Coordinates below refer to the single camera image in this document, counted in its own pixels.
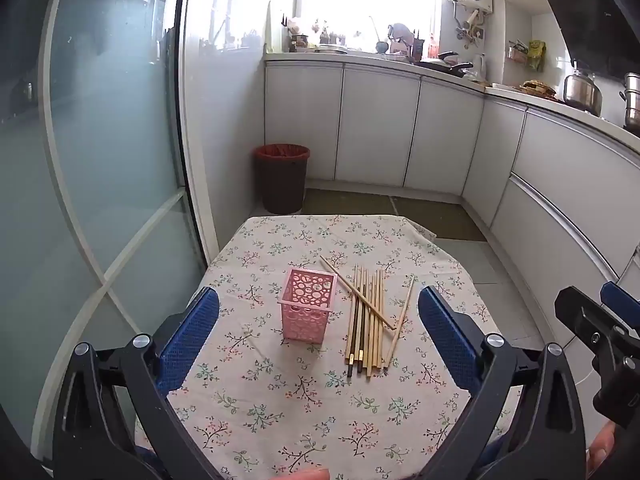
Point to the steel pot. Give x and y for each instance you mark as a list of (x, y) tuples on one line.
[(632, 102)]

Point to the black frying pan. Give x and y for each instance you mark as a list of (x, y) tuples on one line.
[(447, 66)]

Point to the yellow packet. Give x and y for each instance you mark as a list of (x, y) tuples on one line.
[(537, 55)]

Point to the white jug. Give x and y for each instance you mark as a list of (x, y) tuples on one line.
[(480, 67)]

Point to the pink perforated plastic basket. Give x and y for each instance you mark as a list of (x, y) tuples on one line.
[(307, 310)]

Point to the metal wall rack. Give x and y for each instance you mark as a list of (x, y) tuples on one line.
[(517, 52)]

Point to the olive floor mat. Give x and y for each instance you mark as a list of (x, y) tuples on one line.
[(435, 220), (345, 203)]

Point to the brown jar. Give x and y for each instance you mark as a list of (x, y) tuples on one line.
[(299, 43)]

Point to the black range hood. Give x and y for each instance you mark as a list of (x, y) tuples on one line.
[(595, 10)]

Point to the frosted glass sliding door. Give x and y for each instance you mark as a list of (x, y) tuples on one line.
[(100, 160)]

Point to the plate of food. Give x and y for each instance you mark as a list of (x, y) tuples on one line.
[(537, 88)]

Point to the bundle of wooden chopsticks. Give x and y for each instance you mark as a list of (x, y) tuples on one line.
[(375, 320)]

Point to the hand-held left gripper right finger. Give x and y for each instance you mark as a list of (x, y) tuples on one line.
[(447, 340)]

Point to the dark trash bin red bag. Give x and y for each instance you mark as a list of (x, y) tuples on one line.
[(280, 180)]

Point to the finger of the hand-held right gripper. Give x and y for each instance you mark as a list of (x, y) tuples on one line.
[(580, 312), (622, 297)]

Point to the person's left hand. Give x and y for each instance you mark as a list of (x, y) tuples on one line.
[(307, 475)]

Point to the metal basin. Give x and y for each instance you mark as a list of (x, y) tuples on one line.
[(331, 49)]

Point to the floral tablecloth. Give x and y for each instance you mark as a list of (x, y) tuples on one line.
[(300, 400)]

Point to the person's right hand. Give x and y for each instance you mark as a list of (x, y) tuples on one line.
[(600, 452)]

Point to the steel kettle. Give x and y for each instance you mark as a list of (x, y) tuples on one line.
[(582, 92)]

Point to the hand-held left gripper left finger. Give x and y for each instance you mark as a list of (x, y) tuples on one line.
[(190, 340)]

